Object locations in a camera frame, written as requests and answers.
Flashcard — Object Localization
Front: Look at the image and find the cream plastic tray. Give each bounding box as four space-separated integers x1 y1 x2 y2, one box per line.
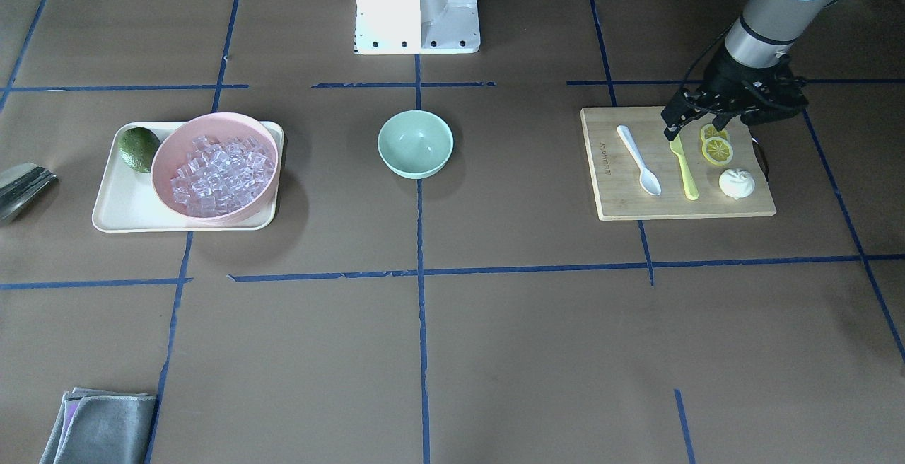
93 120 279 234

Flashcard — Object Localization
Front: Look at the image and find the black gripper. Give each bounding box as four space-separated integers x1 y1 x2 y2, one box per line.
660 45 809 141

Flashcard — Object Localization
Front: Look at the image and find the bamboo cutting board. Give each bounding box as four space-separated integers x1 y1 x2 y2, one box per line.
580 107 776 220

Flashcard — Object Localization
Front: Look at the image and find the white steamed bun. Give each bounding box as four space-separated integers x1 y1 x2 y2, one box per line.
718 168 756 200

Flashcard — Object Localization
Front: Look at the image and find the metal ice scoop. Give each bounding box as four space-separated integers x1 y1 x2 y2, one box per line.
1 162 59 228

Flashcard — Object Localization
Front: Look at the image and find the white plastic spoon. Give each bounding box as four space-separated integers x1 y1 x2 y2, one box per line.
617 124 662 197

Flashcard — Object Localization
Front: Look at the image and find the pink bowl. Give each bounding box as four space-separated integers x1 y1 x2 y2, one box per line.
150 112 285 228

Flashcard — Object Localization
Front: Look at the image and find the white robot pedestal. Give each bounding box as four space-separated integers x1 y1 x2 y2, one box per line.
354 0 481 55

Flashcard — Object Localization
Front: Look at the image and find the green ceramic bowl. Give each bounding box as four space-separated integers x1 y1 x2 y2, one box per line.
376 110 455 180

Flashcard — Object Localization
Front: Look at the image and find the yellow plastic knife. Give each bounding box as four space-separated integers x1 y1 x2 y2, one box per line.
670 134 699 201

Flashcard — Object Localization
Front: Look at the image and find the grey folded cloth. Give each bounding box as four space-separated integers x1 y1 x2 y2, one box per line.
39 387 156 463

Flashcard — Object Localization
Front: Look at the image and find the green avocado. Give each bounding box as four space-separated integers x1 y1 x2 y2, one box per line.
117 127 162 173

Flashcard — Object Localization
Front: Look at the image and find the pile of ice cubes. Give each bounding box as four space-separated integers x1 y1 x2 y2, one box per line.
169 135 276 218

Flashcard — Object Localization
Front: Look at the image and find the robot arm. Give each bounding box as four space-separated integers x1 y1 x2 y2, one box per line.
660 0 838 141

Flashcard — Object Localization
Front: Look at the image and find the lemon slice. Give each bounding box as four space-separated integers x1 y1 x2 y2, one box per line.
701 137 734 166
699 122 730 143

